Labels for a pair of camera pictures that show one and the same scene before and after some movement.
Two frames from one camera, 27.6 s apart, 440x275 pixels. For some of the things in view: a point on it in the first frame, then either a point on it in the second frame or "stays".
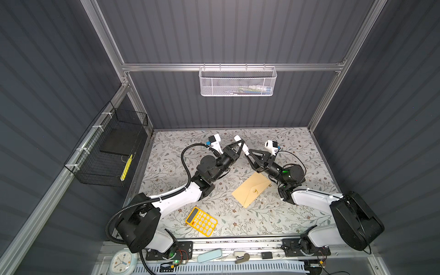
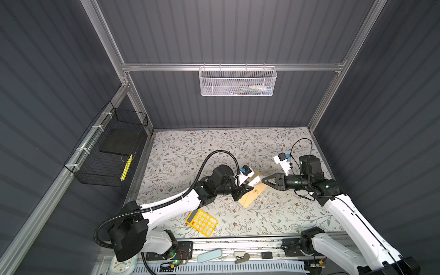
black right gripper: x=266 y=163 to x=279 y=181
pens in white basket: x=254 y=90 stays
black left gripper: x=229 y=154 to x=240 y=191
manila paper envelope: x=251 y=190 stays
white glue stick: x=244 y=148 to x=254 y=181
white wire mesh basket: x=238 y=81 stays
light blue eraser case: x=208 y=255 stays
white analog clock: x=123 y=262 stays
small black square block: x=266 y=255 stays
